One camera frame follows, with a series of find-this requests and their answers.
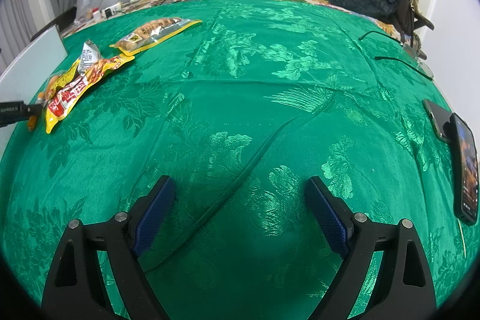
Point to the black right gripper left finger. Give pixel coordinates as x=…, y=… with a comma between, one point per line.
x=74, y=287

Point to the orange sausage stick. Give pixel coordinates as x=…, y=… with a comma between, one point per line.
x=32, y=122

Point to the yellow red chicken snack pouch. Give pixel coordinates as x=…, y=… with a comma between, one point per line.
x=68, y=96

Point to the grey triangular snack packet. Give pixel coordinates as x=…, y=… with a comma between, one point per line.
x=90, y=54

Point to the yellow bag of round snacks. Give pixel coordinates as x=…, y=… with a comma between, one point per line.
x=152, y=33

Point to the white cardboard box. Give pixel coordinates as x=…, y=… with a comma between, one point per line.
x=29, y=71

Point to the clear plastic bag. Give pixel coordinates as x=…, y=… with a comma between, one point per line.
x=85, y=10

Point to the small white red-capped bottle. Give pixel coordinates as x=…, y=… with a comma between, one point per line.
x=96, y=14

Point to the white power strip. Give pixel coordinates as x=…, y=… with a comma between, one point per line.
x=111, y=11

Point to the black smartphone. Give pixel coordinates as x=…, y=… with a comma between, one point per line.
x=465, y=171

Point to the green floral bedspread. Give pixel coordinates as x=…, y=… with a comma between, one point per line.
x=240, y=110

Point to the black jacket pile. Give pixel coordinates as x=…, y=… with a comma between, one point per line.
x=404, y=15

